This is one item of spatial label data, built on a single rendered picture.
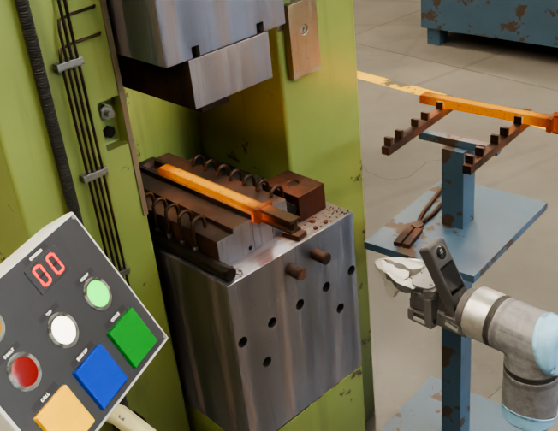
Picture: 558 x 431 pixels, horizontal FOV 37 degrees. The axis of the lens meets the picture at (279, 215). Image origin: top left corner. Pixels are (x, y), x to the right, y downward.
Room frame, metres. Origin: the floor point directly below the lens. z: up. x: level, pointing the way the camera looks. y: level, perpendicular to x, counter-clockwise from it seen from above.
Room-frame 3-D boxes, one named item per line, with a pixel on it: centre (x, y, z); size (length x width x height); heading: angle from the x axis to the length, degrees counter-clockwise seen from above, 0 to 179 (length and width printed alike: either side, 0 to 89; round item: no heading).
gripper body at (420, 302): (1.17, -0.27, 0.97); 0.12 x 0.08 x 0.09; 41
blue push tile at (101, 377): (1.02, 0.31, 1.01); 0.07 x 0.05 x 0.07; 156
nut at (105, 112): (1.49, 0.31, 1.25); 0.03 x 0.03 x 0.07; 41
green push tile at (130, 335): (1.11, 0.27, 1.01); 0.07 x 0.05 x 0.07; 156
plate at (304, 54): (1.81, -0.10, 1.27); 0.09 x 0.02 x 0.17; 131
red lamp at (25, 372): (0.95, 0.39, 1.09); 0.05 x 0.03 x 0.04; 131
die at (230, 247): (1.66, 0.19, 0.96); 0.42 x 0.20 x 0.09; 41
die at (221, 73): (1.66, 0.19, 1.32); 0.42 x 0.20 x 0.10; 41
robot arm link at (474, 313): (1.11, -0.33, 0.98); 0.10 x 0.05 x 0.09; 131
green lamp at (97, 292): (1.13, 0.31, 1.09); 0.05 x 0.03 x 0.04; 131
